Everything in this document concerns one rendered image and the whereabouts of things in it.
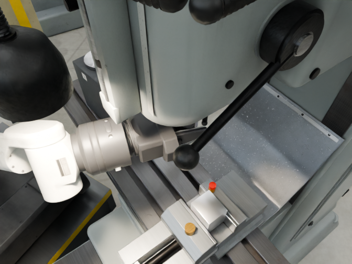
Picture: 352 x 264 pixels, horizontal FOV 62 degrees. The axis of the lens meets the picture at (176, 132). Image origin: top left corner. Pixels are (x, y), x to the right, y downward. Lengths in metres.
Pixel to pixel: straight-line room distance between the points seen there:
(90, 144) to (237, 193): 0.41
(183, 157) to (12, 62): 0.18
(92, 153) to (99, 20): 0.23
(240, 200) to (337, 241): 1.25
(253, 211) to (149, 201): 0.28
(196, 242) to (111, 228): 0.33
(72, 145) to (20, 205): 0.83
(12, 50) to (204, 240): 0.51
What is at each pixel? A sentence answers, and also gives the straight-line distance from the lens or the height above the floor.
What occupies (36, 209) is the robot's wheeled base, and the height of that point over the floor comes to 0.59.
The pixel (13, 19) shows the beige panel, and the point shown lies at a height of 0.64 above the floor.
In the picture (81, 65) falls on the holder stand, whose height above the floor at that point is 1.10.
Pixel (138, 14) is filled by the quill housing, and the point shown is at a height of 1.49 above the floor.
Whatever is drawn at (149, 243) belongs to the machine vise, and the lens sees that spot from 0.69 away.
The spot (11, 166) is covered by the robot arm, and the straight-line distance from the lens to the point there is 0.57.
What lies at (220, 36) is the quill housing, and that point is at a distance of 0.29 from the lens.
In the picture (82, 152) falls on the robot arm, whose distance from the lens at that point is 0.47.
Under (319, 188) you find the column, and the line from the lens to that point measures 1.01.
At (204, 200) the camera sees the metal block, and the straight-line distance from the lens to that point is 0.65.
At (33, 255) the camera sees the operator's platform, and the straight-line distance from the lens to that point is 1.41.
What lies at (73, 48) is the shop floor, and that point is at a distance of 2.98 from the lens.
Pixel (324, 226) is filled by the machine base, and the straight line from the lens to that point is 1.71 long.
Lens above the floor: 1.64
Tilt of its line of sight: 51 degrees down
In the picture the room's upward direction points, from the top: straight up
